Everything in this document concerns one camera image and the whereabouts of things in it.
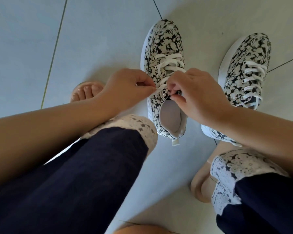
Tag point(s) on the floral sneaker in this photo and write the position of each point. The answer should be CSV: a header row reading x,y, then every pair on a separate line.
x,y
251,46
163,36

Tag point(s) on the person's right leg navy trousers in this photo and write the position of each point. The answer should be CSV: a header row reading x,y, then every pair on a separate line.
x,y
263,199

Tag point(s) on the person's leg navy trousers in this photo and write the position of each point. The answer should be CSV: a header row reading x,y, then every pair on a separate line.
x,y
263,199
68,187

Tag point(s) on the person's right forearm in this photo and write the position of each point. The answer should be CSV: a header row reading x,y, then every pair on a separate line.
x,y
268,143

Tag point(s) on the person's left hand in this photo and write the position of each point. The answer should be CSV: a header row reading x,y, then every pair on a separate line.
x,y
124,92

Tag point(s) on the person's right hand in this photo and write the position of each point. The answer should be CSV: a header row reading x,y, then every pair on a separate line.
x,y
202,99

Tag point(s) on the pink slipper with green charm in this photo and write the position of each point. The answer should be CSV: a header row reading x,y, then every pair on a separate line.
x,y
200,185

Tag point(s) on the pink slipper with white charms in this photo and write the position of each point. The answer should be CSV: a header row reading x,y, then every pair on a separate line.
x,y
84,91

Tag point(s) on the bright white shoelace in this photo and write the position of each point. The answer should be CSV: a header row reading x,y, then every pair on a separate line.
x,y
254,75
168,58

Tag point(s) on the person's left forearm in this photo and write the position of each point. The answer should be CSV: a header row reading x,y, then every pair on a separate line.
x,y
41,143

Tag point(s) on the person's left leg navy trousers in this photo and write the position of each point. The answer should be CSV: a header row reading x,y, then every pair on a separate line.
x,y
68,187

